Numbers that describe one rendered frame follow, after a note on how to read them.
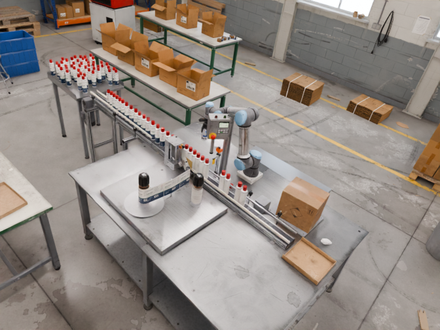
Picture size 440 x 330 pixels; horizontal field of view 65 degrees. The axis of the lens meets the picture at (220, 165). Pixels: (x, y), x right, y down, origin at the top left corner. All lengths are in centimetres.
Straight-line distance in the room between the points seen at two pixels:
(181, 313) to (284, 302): 92
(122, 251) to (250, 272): 132
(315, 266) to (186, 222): 99
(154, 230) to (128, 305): 91
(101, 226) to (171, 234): 114
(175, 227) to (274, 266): 76
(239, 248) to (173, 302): 76
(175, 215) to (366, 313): 201
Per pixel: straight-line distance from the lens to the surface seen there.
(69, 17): 958
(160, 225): 261
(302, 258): 267
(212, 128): 273
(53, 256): 342
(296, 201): 269
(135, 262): 323
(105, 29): 589
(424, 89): 756
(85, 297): 336
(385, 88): 779
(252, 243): 264
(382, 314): 376
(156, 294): 304
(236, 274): 246
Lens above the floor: 282
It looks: 37 degrees down
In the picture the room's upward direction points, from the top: 9 degrees clockwise
